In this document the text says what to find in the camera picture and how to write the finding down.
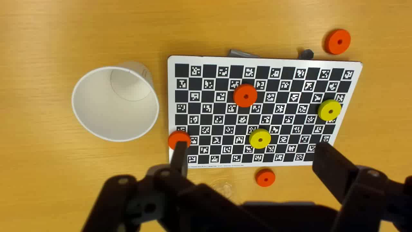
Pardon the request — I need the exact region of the round orange block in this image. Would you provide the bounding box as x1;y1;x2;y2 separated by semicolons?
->
167;130;190;150
254;169;275;187
232;84;257;108
323;28;351;55

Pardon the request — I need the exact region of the round yellow block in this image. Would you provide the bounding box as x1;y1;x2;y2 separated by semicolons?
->
317;99;341;121
248;129;271;150

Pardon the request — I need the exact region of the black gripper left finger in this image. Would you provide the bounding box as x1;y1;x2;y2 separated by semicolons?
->
171;142;187;177

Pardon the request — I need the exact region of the checkered marker board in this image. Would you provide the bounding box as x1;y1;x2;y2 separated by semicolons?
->
167;55;361;168

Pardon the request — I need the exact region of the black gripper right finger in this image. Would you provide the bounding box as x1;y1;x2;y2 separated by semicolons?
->
311;142;357;202

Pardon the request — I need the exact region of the white paper cup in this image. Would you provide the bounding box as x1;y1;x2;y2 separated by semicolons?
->
70;62;159;142

